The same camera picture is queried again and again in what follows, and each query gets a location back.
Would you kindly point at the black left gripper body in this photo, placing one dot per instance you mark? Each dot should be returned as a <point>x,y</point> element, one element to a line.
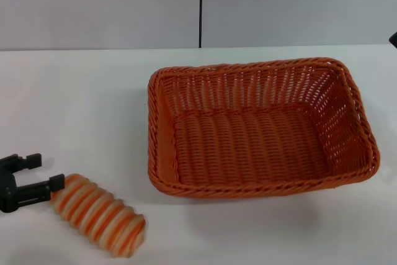
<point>7,193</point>

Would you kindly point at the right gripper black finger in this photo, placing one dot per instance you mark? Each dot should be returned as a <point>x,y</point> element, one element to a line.
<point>394,38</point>

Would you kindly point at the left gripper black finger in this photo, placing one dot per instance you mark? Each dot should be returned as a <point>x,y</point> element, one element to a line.
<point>32,161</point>
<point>34,192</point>

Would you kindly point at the orange woven rectangular basket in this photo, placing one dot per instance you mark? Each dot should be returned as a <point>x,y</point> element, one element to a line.
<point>254,147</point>

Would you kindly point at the orange white striped toy bread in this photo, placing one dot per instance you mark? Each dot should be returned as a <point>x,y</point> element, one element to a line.
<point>99,215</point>

